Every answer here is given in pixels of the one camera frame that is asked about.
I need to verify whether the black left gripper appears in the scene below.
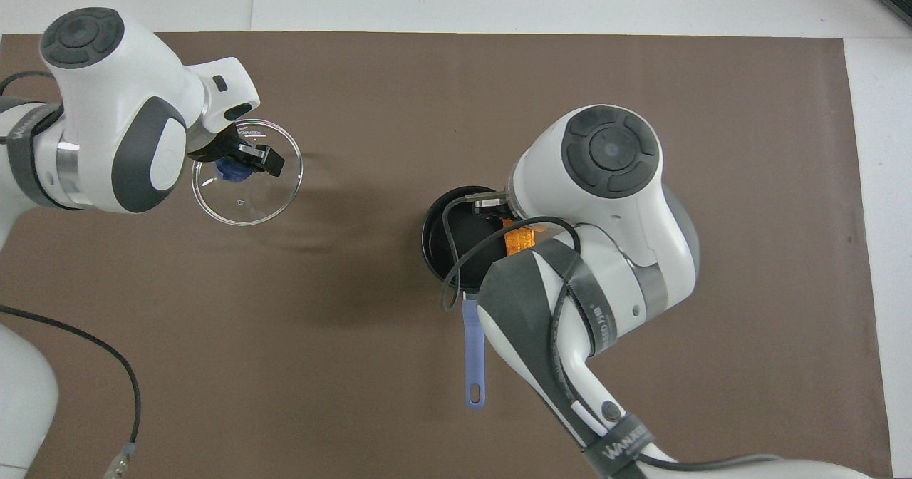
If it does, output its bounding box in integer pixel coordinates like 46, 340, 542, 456
187, 126, 286, 178

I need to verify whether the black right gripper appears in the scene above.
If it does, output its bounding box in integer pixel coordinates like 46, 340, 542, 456
472, 200, 514, 232

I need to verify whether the yellow corn cob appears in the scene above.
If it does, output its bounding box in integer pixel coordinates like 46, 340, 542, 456
502, 219, 537, 257

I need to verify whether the glass lid with blue knob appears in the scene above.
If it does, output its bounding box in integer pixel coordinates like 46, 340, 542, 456
191, 118, 304, 227

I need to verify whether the brown table mat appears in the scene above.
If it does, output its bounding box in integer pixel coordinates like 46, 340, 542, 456
0, 31, 895, 479

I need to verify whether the dark blue saucepan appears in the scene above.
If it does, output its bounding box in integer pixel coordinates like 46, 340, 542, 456
420, 185, 515, 411

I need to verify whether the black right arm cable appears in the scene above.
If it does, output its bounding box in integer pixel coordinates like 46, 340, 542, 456
439, 192, 584, 423

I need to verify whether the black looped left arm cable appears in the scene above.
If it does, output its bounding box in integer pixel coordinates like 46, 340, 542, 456
0, 305, 142, 479

